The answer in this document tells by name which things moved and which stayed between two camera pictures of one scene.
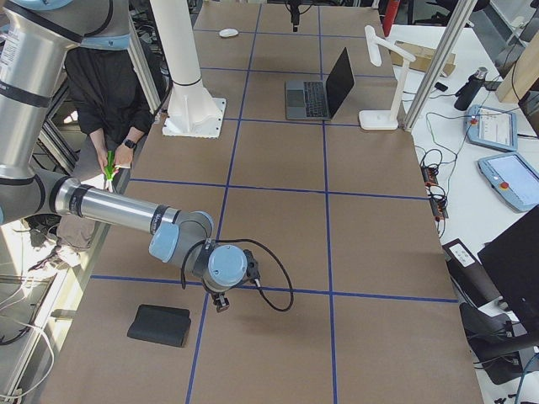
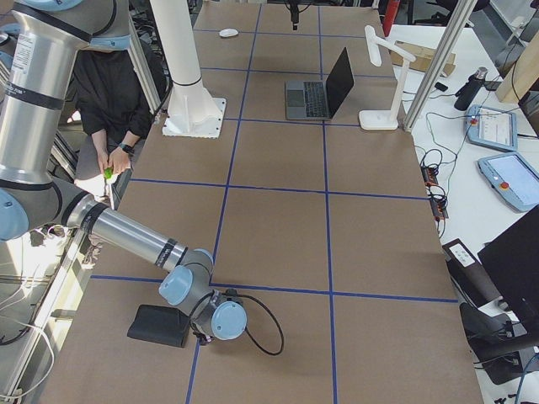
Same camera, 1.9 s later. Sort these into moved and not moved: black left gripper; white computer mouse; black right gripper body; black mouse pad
Moved: black right gripper body
Not moved: black mouse pad; white computer mouse; black left gripper
